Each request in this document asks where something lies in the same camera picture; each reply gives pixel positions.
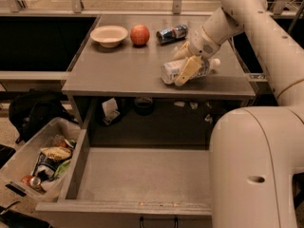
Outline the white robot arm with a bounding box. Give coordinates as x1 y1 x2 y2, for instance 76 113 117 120
175 0 304 228

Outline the red soda can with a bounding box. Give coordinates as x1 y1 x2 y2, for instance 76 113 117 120
21 175 41 188

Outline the black drawer handle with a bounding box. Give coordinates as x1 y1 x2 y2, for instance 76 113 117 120
139 217 179 228

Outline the open grey top drawer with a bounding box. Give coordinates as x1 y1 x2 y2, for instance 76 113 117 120
36 130 212 228

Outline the clear plastic water bottle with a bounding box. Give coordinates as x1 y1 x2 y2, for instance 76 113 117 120
161 57 220 85

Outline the white paper bowl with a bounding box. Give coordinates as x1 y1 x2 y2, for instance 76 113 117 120
90 26 128 48

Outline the black backpack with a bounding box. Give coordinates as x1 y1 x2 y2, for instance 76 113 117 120
9 90 73 143

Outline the black bowl under counter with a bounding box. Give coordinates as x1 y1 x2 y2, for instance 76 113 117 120
134 97 154 116

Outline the red apple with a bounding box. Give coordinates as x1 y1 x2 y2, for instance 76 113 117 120
130 25 150 46

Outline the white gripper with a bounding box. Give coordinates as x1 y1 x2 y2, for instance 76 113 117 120
173 28 220 86

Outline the white paper under counter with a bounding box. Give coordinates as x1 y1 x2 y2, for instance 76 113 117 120
102 98 120 125

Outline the dark snack bag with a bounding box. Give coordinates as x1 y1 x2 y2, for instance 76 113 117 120
32 153 59 181

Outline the crushed blue soda can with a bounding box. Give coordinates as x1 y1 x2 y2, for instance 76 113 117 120
156 24 188 45

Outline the clear plastic bin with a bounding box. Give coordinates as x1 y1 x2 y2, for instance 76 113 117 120
0 118 80 201

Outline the yellow chip bag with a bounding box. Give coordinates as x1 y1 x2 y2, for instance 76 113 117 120
41 146 72 162

